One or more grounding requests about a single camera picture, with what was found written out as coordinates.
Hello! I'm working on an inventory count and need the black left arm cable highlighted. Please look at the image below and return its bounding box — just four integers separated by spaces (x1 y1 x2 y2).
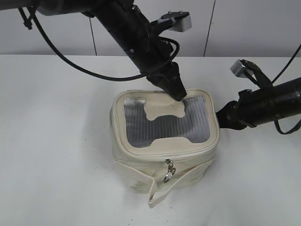
18 7 151 82

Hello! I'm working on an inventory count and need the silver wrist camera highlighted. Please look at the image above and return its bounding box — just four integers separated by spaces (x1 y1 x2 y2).
230 59 273 88
158 11 192 32

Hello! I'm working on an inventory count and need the metal zipper pull with ring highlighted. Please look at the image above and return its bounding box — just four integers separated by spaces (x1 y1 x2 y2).
163 159 176 183

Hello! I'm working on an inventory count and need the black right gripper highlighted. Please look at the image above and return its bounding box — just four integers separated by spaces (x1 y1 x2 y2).
216 89 259 130

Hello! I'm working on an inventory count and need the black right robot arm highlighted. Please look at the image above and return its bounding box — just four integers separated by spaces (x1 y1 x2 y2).
216 78 301 130

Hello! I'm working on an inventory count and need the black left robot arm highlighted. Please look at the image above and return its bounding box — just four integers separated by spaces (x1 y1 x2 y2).
0 0 191 101

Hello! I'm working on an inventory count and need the cream insulated lunch bag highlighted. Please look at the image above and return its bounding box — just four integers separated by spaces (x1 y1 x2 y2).
110 89 220 208

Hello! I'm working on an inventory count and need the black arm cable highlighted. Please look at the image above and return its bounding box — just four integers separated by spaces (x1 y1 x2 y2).
270 42 301 135
18 7 151 82

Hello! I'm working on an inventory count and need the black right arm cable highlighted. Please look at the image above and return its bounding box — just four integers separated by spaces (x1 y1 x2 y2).
270 42 301 135

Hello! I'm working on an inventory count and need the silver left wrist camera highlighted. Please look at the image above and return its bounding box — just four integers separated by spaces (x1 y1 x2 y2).
158 11 192 32

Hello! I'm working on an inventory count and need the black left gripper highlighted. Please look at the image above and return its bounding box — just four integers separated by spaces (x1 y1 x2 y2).
124 25 187 101

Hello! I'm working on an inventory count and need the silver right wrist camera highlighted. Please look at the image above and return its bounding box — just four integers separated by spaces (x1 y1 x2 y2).
230 59 273 88

